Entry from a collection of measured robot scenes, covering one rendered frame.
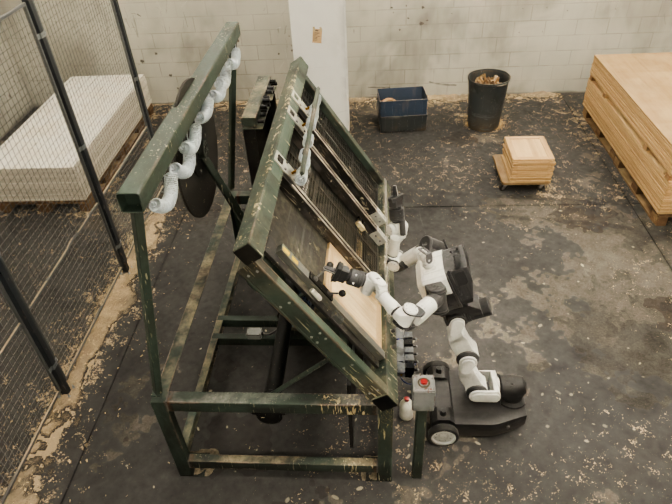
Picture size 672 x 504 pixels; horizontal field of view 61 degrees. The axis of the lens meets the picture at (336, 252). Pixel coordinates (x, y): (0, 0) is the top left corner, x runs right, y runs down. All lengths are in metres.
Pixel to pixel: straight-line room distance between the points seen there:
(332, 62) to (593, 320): 3.85
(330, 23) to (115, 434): 4.55
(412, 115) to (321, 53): 1.47
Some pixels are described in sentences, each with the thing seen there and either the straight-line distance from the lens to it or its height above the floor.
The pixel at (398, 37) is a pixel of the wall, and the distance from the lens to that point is 8.13.
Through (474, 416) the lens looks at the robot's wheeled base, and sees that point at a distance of 4.05.
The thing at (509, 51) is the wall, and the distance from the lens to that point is 8.42.
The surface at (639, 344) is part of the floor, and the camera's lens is 5.05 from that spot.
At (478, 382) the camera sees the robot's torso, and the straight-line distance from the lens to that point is 3.95.
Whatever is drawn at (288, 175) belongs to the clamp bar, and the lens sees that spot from 3.11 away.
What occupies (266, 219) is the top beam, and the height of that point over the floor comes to 1.89.
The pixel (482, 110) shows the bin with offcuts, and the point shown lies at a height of 0.30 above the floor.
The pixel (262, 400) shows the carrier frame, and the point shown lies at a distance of 3.34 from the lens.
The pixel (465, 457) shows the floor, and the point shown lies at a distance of 4.07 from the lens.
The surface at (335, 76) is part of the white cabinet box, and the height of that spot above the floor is 0.90.
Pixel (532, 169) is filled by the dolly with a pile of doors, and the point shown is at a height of 0.29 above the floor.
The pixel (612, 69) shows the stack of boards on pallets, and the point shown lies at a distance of 7.61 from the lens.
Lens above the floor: 3.44
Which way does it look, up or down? 39 degrees down
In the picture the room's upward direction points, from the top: 3 degrees counter-clockwise
